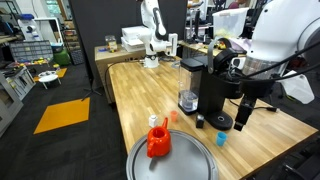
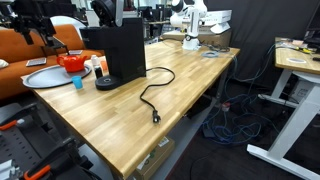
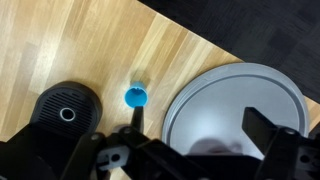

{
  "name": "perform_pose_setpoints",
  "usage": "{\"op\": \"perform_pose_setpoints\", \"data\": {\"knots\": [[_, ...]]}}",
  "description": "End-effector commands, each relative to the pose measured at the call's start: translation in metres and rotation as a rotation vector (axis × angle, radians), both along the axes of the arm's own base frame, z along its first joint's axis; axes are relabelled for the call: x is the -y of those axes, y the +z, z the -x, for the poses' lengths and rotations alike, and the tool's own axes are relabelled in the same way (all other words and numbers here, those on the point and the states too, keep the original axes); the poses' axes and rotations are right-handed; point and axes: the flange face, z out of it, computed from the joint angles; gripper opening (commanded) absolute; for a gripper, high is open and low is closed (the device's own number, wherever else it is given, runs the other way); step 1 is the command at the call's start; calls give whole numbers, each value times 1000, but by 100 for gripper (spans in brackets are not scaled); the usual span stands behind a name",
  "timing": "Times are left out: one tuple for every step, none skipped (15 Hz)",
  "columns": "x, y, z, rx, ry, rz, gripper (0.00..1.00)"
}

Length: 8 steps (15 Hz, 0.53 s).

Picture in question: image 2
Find black Keurig coffee maker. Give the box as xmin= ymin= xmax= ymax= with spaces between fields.
xmin=79 ymin=0 xmax=148 ymax=91

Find white-legged side desk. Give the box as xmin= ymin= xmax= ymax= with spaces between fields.
xmin=246 ymin=36 xmax=320 ymax=180

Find round grey metal tray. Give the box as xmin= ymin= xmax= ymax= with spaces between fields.
xmin=23 ymin=65 xmax=91 ymax=89

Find black white-capped small bottle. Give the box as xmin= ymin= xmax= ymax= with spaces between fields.
xmin=94 ymin=65 xmax=103 ymax=79

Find small blue plastic cup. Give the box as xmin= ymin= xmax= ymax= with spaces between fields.
xmin=71 ymin=76 xmax=83 ymax=89

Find orange sofa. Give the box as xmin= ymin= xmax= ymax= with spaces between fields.
xmin=0 ymin=24 xmax=104 ymax=101

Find blue cables on floor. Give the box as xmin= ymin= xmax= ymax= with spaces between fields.
xmin=201 ymin=43 xmax=284 ymax=146

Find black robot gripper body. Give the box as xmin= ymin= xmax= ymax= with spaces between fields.
xmin=11 ymin=0 xmax=55 ymax=34

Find small orange plastic cup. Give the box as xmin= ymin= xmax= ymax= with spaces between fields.
xmin=100 ymin=60 xmax=108 ymax=71

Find white small bottle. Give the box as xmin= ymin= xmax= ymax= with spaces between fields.
xmin=91 ymin=55 xmax=100 ymax=69

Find white boxes stack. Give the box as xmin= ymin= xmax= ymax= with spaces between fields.
xmin=199 ymin=10 xmax=232 ymax=34

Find black power cord with plug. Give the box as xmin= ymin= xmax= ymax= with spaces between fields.
xmin=139 ymin=66 xmax=177 ymax=125

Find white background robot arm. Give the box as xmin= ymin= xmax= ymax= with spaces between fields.
xmin=10 ymin=0 xmax=207 ymax=50

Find cardboard box under table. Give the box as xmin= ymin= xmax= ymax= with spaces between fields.
xmin=132 ymin=137 xmax=175 ymax=180

